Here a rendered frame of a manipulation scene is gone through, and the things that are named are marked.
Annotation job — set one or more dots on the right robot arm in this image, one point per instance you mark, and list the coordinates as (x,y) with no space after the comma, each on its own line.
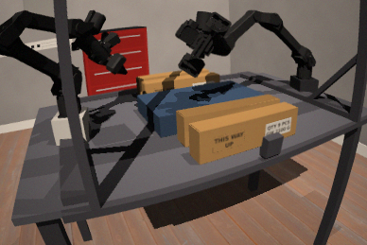
(189,31)

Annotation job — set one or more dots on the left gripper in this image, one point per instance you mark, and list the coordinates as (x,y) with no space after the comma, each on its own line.
(113,64)

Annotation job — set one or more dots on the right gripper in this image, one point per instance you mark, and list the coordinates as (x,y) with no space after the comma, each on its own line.
(188,63)

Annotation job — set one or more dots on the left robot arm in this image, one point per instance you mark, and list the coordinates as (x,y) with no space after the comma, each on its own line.
(12,46)

